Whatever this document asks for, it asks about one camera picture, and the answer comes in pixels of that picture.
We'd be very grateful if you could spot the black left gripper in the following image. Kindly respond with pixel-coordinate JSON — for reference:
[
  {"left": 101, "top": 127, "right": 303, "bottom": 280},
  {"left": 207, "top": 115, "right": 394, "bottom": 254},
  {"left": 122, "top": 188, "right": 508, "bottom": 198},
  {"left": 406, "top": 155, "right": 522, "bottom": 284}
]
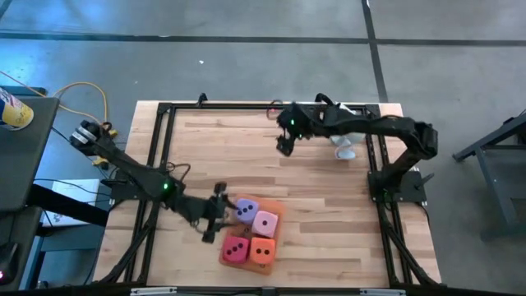
[{"left": 180, "top": 192, "right": 239, "bottom": 244}]

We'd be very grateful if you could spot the purple foam die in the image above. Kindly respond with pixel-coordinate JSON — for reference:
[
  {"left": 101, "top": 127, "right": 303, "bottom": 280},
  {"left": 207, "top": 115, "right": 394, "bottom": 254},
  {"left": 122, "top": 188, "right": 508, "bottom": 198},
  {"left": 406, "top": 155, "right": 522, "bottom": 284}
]
[{"left": 234, "top": 197, "right": 261, "bottom": 225}]

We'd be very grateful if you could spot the red foam die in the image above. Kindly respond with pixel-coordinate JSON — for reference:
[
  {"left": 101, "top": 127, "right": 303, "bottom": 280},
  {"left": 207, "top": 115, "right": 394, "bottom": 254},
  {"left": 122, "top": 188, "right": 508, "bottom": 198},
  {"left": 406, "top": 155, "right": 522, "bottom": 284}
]
[{"left": 222, "top": 235, "right": 251, "bottom": 264}]

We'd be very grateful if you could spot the pink foam die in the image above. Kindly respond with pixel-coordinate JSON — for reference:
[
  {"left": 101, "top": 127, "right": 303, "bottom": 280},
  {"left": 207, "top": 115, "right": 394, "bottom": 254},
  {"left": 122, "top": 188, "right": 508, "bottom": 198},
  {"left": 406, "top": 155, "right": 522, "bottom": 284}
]
[{"left": 251, "top": 210, "right": 279, "bottom": 238}]

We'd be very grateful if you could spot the orange translucent plastic bin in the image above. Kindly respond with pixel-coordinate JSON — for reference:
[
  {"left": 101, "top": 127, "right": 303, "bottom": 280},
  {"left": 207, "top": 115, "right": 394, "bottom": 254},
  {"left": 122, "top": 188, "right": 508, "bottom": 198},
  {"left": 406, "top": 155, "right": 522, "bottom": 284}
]
[{"left": 218, "top": 193, "right": 287, "bottom": 276}]

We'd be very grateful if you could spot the orange foam die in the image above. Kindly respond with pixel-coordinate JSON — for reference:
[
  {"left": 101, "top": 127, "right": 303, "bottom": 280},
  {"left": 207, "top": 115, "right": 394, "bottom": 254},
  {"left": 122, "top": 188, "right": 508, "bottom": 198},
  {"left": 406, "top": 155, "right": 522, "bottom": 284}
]
[{"left": 249, "top": 237, "right": 277, "bottom": 266}]

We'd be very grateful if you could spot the white cardboard box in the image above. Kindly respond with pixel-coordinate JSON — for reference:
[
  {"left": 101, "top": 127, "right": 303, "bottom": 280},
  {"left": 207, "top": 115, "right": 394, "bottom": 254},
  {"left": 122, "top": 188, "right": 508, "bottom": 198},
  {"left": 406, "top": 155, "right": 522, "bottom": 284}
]
[{"left": 40, "top": 178, "right": 102, "bottom": 228}]

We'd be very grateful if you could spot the black diagonal bar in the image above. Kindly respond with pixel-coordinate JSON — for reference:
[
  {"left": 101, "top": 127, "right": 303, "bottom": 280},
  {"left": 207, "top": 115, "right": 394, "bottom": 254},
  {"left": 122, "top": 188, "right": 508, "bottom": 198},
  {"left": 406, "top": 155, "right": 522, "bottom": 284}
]
[{"left": 26, "top": 183, "right": 110, "bottom": 228}]

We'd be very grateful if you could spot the black metal stand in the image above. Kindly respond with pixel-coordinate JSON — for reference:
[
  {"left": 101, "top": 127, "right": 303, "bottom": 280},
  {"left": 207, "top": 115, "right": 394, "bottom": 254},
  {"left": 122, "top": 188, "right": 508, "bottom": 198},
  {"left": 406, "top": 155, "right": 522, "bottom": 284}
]
[{"left": 451, "top": 111, "right": 526, "bottom": 239}]

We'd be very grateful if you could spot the dark grey side table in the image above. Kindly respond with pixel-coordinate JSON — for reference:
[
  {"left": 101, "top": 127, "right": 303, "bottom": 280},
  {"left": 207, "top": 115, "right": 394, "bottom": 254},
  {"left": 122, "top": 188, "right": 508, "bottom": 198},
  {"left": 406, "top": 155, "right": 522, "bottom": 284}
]
[{"left": 0, "top": 96, "right": 61, "bottom": 213}]

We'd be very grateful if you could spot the black computer mouse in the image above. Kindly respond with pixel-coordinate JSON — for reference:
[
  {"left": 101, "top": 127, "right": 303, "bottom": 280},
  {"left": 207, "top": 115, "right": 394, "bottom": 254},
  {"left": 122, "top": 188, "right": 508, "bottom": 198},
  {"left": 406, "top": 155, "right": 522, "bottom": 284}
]
[{"left": 0, "top": 242, "right": 20, "bottom": 285}]

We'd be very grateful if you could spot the yellow and blue can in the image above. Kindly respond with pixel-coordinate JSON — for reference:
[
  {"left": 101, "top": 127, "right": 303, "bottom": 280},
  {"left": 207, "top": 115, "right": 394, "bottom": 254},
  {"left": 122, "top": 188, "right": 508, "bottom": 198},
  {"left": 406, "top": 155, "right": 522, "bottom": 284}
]
[{"left": 0, "top": 86, "right": 35, "bottom": 132}]

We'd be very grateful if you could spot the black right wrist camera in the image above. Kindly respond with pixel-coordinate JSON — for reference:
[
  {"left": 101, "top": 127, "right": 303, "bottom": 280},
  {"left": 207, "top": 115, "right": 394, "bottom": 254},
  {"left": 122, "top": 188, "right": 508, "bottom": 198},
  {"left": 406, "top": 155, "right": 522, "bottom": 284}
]
[{"left": 276, "top": 136, "right": 295, "bottom": 158}]

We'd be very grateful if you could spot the black security camera cable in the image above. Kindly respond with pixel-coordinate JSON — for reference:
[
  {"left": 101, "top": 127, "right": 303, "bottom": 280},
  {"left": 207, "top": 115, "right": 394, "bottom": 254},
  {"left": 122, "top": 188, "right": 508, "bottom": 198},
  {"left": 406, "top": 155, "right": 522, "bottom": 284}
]
[{"left": 314, "top": 92, "right": 336, "bottom": 107}]

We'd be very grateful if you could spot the black aluminium table frame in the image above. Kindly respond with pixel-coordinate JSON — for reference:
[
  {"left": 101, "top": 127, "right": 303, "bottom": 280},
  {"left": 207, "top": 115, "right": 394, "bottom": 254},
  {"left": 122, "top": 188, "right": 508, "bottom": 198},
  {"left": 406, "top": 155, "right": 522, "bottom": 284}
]
[{"left": 92, "top": 100, "right": 443, "bottom": 289}]

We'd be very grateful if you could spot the white security camera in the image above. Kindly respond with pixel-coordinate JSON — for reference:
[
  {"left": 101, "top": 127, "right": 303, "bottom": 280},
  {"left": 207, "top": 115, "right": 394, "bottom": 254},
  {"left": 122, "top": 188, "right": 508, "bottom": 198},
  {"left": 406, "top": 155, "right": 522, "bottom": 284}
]
[{"left": 328, "top": 102, "right": 358, "bottom": 160}]

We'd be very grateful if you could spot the silver metal bracket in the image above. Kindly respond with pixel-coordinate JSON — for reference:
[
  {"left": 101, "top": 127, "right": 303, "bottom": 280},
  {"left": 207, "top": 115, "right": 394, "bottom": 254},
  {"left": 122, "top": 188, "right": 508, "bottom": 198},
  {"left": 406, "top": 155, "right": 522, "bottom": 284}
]
[
  {"left": 359, "top": 288, "right": 407, "bottom": 296},
  {"left": 130, "top": 287, "right": 178, "bottom": 296}
]

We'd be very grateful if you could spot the yellow cable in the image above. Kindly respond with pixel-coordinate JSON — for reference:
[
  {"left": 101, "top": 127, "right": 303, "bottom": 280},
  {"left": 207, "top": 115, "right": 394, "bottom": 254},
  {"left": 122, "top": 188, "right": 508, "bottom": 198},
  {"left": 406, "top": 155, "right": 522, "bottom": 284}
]
[{"left": 0, "top": 69, "right": 120, "bottom": 168}]

